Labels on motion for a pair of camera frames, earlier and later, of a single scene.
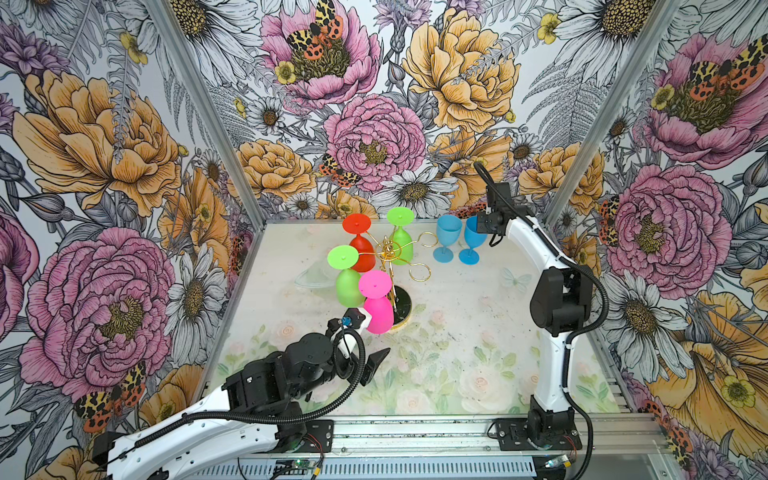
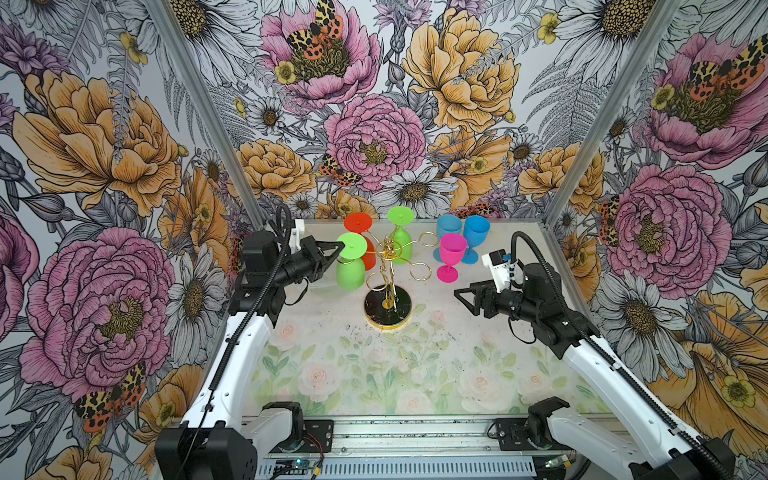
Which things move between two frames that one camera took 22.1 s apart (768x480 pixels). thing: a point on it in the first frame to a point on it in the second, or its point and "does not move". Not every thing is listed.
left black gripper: [371, 364] to [316, 250]
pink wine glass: [376, 286] to [452, 250]
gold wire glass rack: [388, 253] does not move
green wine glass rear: [402, 245] does not move
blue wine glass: [470, 256] does not move
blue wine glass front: [448, 228] does not move
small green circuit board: [303, 464] does not move
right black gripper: [481, 224] to [486, 294]
